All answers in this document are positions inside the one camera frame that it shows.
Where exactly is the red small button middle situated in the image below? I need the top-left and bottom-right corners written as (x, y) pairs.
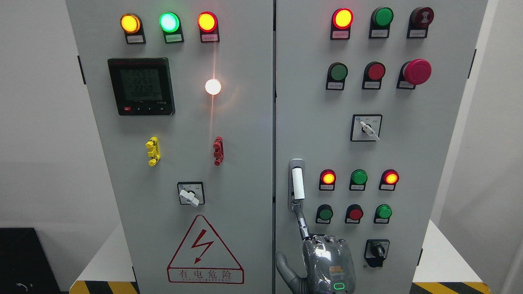
top-left (345, 204), bottom-right (364, 225)

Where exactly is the green push button top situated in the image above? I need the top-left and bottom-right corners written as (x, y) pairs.
top-left (369, 7), bottom-right (394, 39)

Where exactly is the white lit indicator light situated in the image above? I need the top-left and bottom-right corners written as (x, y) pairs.
top-left (204, 78), bottom-right (222, 96)

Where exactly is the red terminal connector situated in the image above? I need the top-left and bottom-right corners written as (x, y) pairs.
top-left (213, 136), bottom-right (224, 166)

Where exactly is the green small light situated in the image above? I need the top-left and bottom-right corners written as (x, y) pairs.
top-left (373, 204), bottom-right (393, 225)
top-left (349, 169), bottom-right (368, 191)

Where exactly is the green small button left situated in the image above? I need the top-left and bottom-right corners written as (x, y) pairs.
top-left (315, 204), bottom-right (334, 225)

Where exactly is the green small light middle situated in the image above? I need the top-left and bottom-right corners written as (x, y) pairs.
top-left (349, 169), bottom-right (368, 191)

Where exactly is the silver door handle lock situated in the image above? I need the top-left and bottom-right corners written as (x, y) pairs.
top-left (288, 158), bottom-right (306, 211)

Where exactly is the red lit small light right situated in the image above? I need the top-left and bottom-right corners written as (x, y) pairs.
top-left (378, 169), bottom-right (399, 191)

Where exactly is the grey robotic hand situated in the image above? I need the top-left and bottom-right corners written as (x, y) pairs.
top-left (276, 205), bottom-right (355, 294)

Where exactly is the yellow indicator light top left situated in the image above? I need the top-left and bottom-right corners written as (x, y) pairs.
top-left (120, 13), bottom-right (146, 45)

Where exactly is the red lit small light left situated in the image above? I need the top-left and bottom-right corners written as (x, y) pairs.
top-left (319, 169), bottom-right (336, 191)

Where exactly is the black digital power meter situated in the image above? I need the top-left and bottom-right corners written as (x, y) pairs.
top-left (107, 58), bottom-right (175, 116)

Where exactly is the green push button second row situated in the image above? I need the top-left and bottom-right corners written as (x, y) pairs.
top-left (326, 62), bottom-right (348, 91)

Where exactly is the white selector switch left door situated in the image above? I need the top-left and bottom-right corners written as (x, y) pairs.
top-left (177, 182), bottom-right (206, 207)

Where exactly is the grey cabinet door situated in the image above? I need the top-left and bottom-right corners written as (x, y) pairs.
top-left (276, 0), bottom-right (487, 294)
top-left (67, 0), bottom-right (274, 294)

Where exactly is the red electric hazard warning sticker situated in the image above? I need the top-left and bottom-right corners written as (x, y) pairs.
top-left (167, 214), bottom-right (244, 284)

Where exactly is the white selector switch upper right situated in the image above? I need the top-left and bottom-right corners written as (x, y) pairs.
top-left (351, 114), bottom-right (382, 142)

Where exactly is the red lit indicator light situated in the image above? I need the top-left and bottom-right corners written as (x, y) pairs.
top-left (197, 11), bottom-right (220, 43)

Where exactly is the yellow terminal connector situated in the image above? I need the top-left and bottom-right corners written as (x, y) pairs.
top-left (145, 136), bottom-right (161, 166)

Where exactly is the white platform with hazard stripes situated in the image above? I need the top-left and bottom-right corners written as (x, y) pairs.
top-left (69, 222), bottom-right (491, 294)

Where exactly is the grey right cabinet door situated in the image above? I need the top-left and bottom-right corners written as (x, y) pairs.
top-left (276, 0), bottom-right (487, 294)

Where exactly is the black rotary knob switch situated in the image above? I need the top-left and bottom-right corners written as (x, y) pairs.
top-left (364, 239), bottom-right (390, 268)

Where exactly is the red push button second row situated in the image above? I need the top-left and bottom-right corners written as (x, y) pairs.
top-left (361, 61), bottom-right (386, 90)

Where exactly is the red lit light right door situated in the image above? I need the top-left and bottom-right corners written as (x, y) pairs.
top-left (330, 8), bottom-right (354, 40)

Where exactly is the red mushroom emergency stop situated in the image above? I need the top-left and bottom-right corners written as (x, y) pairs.
top-left (396, 58), bottom-right (432, 90)

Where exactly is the black box lower left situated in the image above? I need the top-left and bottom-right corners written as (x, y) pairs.
top-left (0, 228), bottom-right (60, 294)

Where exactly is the green lit indicator light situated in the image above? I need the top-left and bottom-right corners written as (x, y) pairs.
top-left (159, 11), bottom-right (184, 44)

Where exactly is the grey left cabinet door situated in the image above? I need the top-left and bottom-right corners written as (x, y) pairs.
top-left (67, 0), bottom-right (274, 294)

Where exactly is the green small light lower right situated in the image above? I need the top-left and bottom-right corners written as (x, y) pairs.
top-left (373, 204), bottom-right (393, 225)

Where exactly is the red lit small light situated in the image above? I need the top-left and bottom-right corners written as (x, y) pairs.
top-left (319, 169), bottom-right (336, 191)
top-left (378, 169), bottom-right (399, 191)

